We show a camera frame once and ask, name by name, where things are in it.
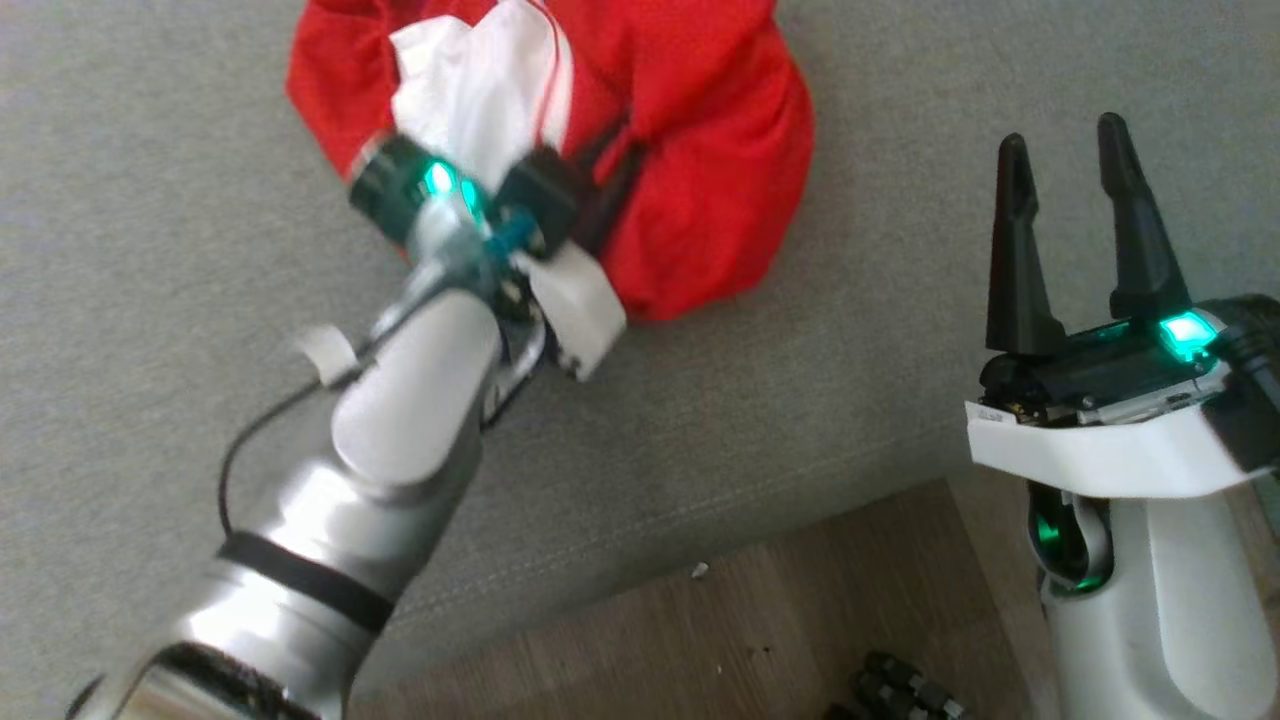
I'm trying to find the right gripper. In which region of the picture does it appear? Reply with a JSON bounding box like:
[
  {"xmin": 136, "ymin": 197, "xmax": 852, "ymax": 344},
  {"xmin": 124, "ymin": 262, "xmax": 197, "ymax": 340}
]
[{"xmin": 978, "ymin": 112, "xmax": 1233, "ymax": 427}]

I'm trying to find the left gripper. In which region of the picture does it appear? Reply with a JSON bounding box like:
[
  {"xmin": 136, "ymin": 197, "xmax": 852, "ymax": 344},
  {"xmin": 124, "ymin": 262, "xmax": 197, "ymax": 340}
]
[{"xmin": 348, "ymin": 118, "xmax": 646, "ymax": 257}]

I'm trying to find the red and white shirt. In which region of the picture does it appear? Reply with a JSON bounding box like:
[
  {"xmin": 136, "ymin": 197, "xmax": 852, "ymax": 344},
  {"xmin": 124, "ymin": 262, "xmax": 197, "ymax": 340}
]
[{"xmin": 285, "ymin": 0, "xmax": 816, "ymax": 323}]

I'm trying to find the black omni wheel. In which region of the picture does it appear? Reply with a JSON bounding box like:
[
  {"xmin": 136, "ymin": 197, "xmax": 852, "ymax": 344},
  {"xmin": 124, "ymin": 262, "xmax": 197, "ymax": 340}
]
[{"xmin": 825, "ymin": 650, "xmax": 971, "ymax": 720}]

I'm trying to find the white cable strap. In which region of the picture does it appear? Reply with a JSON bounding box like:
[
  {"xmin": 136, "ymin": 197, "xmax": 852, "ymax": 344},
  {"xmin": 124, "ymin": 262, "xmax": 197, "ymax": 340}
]
[{"xmin": 298, "ymin": 324, "xmax": 363, "ymax": 388}]

